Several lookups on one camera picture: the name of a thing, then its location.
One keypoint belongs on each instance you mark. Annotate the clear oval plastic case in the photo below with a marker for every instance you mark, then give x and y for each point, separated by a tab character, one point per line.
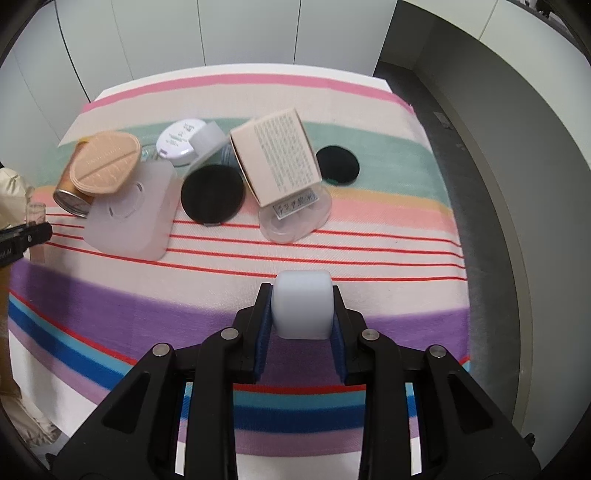
295	217

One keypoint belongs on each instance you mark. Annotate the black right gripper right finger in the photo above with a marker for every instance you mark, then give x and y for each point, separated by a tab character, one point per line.
347	347

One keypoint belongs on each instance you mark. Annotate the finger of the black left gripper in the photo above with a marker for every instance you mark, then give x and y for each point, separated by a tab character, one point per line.
16	240

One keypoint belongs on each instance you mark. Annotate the red metal can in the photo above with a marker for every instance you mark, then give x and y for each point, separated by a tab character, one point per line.
66	195

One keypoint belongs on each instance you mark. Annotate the frosted square plastic lid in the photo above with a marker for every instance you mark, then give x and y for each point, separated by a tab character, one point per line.
136	221

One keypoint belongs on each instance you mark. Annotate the clear frosted plastic cup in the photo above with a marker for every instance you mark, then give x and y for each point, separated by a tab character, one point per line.
210	146

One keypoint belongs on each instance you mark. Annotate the small black round puff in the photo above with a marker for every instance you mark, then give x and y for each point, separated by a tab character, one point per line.
338	165

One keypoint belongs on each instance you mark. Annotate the white plastic jar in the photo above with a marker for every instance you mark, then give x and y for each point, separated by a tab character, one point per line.
302	305

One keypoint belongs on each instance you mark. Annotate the striped colourful blanket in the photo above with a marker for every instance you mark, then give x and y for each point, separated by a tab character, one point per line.
80	318

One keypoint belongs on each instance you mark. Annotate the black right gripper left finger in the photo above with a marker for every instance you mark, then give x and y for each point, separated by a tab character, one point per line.
254	325

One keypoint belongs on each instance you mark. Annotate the white round compact case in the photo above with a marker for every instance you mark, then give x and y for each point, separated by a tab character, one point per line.
173	142

